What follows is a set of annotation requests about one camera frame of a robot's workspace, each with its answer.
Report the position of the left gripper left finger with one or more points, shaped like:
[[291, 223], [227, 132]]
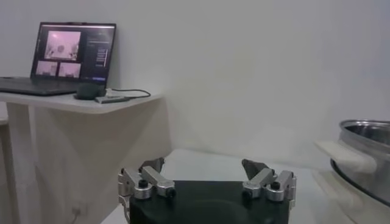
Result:
[[158, 181]]

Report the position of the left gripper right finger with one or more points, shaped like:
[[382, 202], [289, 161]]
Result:
[[262, 179]]

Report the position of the stainless steel steamer basket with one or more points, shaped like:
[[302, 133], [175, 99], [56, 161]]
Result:
[[374, 152]]

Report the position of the white electric cooking pot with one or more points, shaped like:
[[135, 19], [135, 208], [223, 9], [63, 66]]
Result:
[[347, 155]]

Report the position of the grey usb hub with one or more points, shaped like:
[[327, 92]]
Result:
[[111, 99]]

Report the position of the white side table with mouse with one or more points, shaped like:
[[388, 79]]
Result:
[[76, 105]]

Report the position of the black computer mouse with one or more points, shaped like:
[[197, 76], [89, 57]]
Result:
[[88, 91]]

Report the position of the black laptop with dark screen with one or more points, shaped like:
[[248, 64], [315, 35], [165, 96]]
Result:
[[70, 48]]

